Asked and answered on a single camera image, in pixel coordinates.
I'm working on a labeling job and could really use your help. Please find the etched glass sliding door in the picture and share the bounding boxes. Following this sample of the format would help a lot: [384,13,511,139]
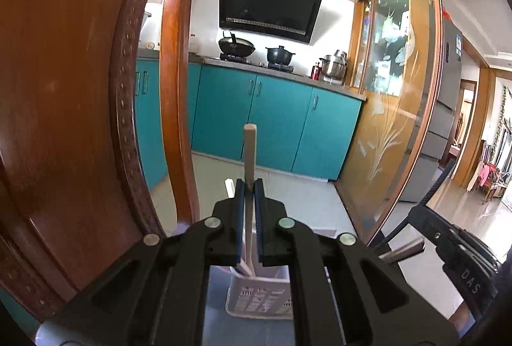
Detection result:
[334,0,445,247]

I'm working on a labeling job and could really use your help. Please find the stainless steel pot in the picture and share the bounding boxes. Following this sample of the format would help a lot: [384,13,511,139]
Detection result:
[319,49,348,80]

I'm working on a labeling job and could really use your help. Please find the black range hood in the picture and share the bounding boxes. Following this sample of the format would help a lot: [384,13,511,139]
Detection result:
[218,0,326,44]

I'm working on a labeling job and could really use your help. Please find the white plastic utensil basket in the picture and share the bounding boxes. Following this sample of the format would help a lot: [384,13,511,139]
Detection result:
[225,265,295,321]

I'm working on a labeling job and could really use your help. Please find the grey refrigerator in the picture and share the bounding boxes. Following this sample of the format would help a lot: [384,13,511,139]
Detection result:
[400,16,465,205]

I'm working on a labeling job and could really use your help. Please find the grey kitchen countertop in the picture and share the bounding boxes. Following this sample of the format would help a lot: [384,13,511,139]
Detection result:
[138,52,367,101]

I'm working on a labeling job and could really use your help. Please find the grey utensil handle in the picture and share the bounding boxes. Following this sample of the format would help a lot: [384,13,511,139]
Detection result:
[379,237,426,265]

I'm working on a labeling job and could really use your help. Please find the brown wooden chair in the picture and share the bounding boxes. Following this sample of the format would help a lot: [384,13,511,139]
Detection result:
[0,0,201,331]

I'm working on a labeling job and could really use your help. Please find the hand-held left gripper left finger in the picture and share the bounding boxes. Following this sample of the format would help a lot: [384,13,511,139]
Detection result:
[51,180,246,346]

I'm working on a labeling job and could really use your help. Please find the black wok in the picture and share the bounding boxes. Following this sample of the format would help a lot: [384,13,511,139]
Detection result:
[218,32,257,55]

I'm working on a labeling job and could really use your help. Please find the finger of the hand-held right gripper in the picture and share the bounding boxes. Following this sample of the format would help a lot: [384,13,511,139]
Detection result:
[372,159,458,249]

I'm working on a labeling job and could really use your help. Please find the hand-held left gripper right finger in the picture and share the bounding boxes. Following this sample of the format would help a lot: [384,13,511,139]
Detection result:
[254,179,460,346]

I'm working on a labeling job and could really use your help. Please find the black gas stove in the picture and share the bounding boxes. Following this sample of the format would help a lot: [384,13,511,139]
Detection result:
[218,53,295,74]

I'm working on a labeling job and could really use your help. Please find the teal lower kitchen cabinets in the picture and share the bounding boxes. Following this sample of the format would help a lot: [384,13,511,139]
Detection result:
[134,58,363,182]

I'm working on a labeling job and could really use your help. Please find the wooden door frame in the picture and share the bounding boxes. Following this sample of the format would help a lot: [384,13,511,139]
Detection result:
[452,66,494,189]

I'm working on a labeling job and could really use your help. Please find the black lidded pot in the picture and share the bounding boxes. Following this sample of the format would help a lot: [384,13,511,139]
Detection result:
[265,45,296,67]

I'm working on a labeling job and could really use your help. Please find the person's right hand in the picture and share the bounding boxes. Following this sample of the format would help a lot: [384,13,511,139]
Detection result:
[450,301,478,329]

